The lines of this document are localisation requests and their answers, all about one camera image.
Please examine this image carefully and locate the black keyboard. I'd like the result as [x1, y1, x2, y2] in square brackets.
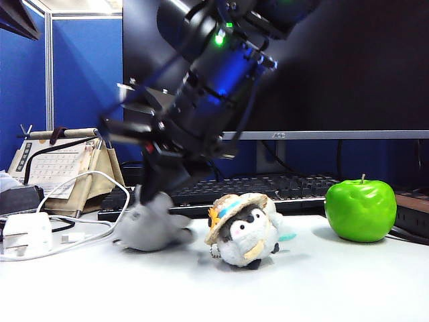
[97, 172, 341, 222]

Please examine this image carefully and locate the aluminium partition frame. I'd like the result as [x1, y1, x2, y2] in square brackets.
[18, 0, 123, 132]

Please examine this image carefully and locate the white power adapter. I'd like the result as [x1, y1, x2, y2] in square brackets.
[2, 211, 54, 258]

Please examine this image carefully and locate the desk calendar with canvas stand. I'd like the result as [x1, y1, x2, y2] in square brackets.
[7, 124, 125, 219]

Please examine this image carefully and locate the green apple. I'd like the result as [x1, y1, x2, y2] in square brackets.
[324, 174, 397, 243]

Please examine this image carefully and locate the black coiled desk cable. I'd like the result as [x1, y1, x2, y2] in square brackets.
[49, 216, 75, 234]

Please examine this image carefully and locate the penguin plush with straw hat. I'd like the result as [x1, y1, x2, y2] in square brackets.
[204, 193, 298, 269]

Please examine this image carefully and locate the black computer monitor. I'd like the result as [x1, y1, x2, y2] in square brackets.
[122, 0, 429, 141]

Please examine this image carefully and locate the white charging cable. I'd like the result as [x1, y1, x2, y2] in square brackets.
[0, 170, 131, 263]

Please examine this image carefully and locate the dark grey power brick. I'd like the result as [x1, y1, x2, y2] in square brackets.
[0, 185, 46, 216]

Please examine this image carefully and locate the white fabric bag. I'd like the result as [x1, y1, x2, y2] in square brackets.
[0, 170, 23, 195]

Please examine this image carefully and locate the black monitor cable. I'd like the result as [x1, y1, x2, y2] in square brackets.
[336, 140, 343, 180]
[260, 140, 304, 176]

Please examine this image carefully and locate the grey and black octopus plush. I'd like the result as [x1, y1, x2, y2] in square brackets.
[112, 191, 197, 252]

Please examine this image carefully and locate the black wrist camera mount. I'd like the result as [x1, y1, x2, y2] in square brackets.
[99, 78, 175, 145]

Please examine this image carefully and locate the silver monitor stand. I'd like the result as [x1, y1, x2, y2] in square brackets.
[256, 140, 288, 175]

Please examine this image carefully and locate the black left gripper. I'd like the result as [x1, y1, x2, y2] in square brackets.
[139, 43, 279, 205]

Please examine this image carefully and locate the black angular robot part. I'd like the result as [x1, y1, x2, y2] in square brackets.
[0, 0, 42, 41]

